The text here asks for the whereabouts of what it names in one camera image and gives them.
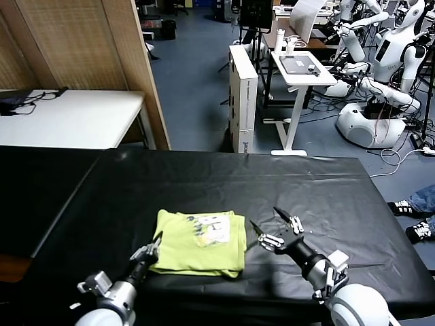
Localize glossy black table cover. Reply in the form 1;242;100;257
20;149;435;323

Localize white floor cable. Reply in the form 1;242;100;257
368;147;429;179

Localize black white sneaker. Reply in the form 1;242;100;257
404;220;431;244
386;200;414;215

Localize brown wooden desk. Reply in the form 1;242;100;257
261;18;341;109

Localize black side table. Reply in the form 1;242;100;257
0;145;109;259

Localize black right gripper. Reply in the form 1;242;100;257
250;206;323;270

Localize white cup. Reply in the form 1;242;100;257
284;35;307;55

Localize white humanoid robot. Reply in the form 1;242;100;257
335;0;429;150
322;0;388;98

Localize black pouch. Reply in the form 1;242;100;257
0;96;21;115

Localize yellow-green t-shirt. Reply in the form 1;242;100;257
149;209;247;278

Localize black tripod stand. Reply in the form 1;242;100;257
419;50;435;140

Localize white standing desk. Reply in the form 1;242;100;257
262;50;338;157

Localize black cable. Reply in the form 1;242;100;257
0;86;69;118

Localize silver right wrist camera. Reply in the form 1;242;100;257
314;250;349;303

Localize white bottle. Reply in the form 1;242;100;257
274;28;285;54

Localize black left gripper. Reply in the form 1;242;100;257
130;231;163;283

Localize black monitor on stand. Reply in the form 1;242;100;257
237;0;273;109

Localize white curved panel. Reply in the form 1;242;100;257
289;0;327;44

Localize white table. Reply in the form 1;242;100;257
0;88;157;150

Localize black bin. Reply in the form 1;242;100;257
160;18;177;39

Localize wooden folding screen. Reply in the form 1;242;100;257
0;0;171;151

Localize blue jeans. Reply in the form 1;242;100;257
406;185;435;235

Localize grey laptop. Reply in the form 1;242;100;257
278;54;322;75

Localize tall white cardboard box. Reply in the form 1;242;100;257
228;44;259;154

